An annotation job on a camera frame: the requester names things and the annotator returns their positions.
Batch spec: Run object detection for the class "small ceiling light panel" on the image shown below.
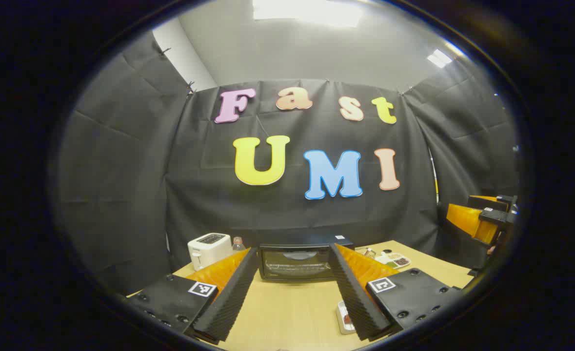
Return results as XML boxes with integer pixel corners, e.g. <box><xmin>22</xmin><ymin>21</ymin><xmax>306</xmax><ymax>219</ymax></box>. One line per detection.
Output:
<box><xmin>426</xmin><ymin>49</ymin><xmax>453</xmax><ymax>68</ymax></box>

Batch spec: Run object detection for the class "black electric oven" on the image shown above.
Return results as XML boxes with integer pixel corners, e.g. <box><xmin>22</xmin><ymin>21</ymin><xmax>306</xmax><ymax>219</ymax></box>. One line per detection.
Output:
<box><xmin>258</xmin><ymin>235</ymin><xmax>355</xmax><ymax>282</ymax></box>

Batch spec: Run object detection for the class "large ceiling light panel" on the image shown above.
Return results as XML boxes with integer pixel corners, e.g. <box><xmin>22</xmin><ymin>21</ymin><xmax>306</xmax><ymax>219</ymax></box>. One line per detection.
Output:
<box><xmin>253</xmin><ymin>0</ymin><xmax>363</xmax><ymax>27</ymax></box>

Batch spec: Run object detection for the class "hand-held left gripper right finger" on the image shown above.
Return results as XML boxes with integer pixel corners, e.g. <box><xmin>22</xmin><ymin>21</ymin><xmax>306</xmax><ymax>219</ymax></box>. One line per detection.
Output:
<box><xmin>329</xmin><ymin>243</ymin><xmax>463</xmax><ymax>341</ymax></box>

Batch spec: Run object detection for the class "white toaster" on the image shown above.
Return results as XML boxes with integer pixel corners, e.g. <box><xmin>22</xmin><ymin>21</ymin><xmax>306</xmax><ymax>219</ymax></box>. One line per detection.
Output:
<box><xmin>188</xmin><ymin>233</ymin><xmax>233</xmax><ymax>271</ymax></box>

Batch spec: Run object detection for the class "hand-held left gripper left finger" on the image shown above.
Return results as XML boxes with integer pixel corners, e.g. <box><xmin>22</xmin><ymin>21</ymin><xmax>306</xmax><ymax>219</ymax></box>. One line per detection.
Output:
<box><xmin>126</xmin><ymin>247</ymin><xmax>259</xmax><ymax>342</ymax></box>

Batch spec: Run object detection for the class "black backdrop cloth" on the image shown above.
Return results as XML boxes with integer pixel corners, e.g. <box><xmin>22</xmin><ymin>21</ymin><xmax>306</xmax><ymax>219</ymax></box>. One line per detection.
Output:
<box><xmin>56</xmin><ymin>32</ymin><xmax>519</xmax><ymax>293</ymax></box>

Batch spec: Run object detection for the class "white divided dish of beans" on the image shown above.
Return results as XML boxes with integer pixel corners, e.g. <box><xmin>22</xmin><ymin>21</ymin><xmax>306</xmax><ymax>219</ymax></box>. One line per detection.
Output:
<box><xmin>375</xmin><ymin>251</ymin><xmax>411</xmax><ymax>269</ymax></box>

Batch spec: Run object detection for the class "small white plate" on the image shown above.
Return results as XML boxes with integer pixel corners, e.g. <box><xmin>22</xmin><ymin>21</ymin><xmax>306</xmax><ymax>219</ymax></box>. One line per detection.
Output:
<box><xmin>337</xmin><ymin>301</ymin><xmax>357</xmax><ymax>335</ymax></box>

